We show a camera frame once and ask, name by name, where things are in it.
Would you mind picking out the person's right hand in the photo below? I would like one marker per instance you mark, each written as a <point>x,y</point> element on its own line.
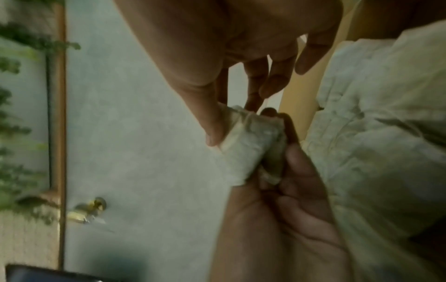
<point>209,33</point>

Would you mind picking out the wooden window frame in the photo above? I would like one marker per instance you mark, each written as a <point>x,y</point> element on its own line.
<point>62,110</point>

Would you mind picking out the bunch of tea bags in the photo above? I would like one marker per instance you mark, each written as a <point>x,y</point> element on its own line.
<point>273,162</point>

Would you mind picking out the dark blue monitor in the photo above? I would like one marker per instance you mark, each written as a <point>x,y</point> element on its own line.
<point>42,274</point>

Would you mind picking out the person's left hand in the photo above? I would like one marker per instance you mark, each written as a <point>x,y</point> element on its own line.
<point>278,234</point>

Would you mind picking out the brown paper box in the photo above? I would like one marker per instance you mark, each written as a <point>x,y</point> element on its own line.
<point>303,91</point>

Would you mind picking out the rows of packed tea bags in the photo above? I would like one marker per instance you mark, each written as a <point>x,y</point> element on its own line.
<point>383,137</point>

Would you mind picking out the brass wall lamp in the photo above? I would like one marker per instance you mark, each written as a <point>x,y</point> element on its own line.
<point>90,206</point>

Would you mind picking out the green fern plants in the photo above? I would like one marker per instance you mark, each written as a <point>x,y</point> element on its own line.
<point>14,170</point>

